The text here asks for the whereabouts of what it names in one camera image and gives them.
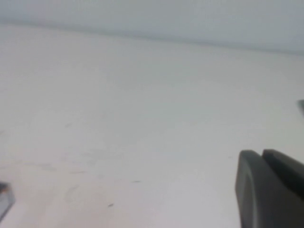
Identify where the black printed glasses case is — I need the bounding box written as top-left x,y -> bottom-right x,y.
0,181 -> 16,219

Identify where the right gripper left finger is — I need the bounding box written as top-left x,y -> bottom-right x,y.
235,149 -> 304,228

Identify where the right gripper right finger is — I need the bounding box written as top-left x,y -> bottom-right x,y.
262,148 -> 304,207

